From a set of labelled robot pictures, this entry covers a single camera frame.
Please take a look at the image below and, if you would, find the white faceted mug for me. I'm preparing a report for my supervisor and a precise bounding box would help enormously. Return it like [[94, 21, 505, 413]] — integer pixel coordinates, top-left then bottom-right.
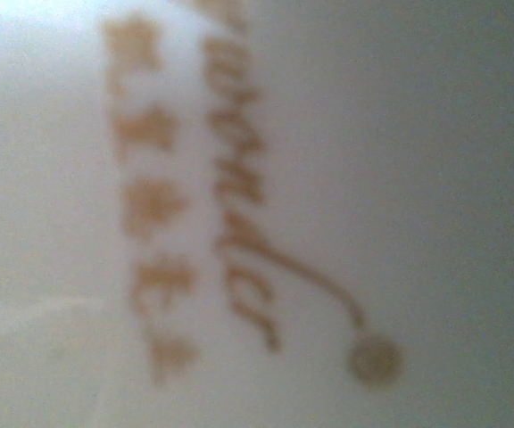
[[0, 0, 514, 428]]

